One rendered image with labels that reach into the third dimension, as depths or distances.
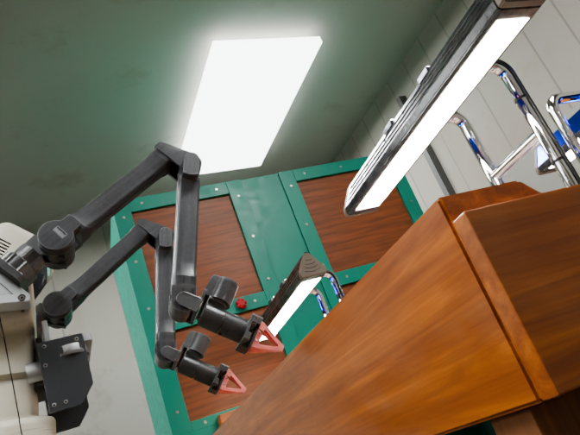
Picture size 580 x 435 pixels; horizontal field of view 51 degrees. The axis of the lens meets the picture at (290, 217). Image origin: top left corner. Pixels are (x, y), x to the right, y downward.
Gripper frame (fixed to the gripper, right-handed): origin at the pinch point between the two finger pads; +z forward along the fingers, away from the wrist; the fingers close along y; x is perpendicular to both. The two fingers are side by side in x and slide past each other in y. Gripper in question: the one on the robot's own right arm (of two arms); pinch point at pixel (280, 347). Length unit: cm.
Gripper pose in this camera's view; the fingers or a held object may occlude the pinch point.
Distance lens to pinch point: 143.3
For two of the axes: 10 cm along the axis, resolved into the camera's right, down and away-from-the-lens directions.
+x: -3.2, 7.8, -5.3
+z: 9.1, 4.1, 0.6
